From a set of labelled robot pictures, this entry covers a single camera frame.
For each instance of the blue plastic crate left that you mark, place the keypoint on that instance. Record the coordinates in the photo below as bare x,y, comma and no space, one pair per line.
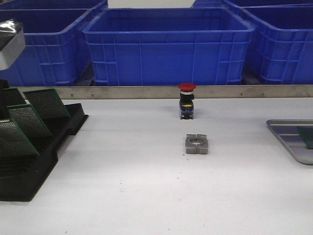
56,52

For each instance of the blue plastic crate right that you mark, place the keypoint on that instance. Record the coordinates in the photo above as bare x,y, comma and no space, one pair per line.
281,47

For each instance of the silver metal tray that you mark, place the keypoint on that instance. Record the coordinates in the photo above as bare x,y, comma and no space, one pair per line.
285,130

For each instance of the red emergency stop button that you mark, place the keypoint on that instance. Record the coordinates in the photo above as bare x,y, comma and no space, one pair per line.
186,100

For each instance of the blue plastic crate centre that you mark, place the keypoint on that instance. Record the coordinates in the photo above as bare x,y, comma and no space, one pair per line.
167,46

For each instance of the blue plastic crate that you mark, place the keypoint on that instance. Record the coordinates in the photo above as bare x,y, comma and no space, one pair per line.
56,52
167,46
281,47

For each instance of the steel shelf rail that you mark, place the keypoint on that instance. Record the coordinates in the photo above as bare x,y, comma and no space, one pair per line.
172,92

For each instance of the green perforated circuit board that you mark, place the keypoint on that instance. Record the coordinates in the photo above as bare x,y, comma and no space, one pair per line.
306,133

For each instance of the grey metal clamp block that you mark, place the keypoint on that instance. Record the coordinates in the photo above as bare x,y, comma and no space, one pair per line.
196,144

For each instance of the black slotted board rack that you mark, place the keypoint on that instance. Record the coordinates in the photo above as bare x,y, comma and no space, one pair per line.
22,176

